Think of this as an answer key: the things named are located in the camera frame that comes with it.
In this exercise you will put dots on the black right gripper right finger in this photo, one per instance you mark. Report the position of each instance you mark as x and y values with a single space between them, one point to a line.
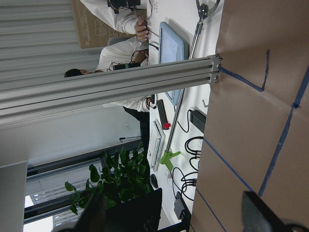
257 216

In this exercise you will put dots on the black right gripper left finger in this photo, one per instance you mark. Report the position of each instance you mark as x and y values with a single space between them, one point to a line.
94 215

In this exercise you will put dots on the black monitor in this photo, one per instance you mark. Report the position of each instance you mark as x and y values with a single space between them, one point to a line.
141 214

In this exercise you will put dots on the green potted plant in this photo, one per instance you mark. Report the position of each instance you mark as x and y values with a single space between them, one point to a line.
125 176

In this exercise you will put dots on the white keyboard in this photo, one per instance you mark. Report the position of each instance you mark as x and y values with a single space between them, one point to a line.
156 143

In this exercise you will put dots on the black power adapter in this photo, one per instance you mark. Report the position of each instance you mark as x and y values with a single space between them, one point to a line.
198 119

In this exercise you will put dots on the seated person in white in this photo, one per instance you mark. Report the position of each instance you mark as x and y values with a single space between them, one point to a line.
133 49

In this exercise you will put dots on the green handled reacher grabber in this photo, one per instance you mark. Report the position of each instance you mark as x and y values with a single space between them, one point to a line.
203 12

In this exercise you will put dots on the aluminium frame post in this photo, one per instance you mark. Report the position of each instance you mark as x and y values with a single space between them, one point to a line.
28 102

